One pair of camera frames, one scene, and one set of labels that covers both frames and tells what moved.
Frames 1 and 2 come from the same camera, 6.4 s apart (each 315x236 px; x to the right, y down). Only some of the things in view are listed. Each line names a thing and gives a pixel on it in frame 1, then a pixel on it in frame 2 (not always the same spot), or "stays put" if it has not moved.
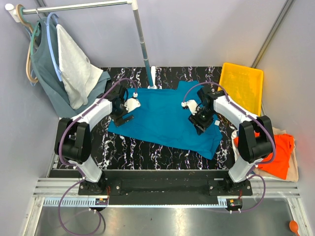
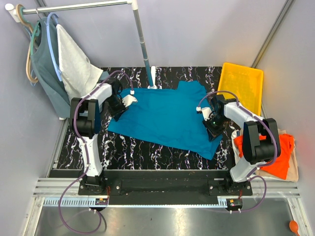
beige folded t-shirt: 293,172 stays put
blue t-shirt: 161,120 stays put
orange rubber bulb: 294,226 stays put
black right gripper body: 202,119 -> 214,124
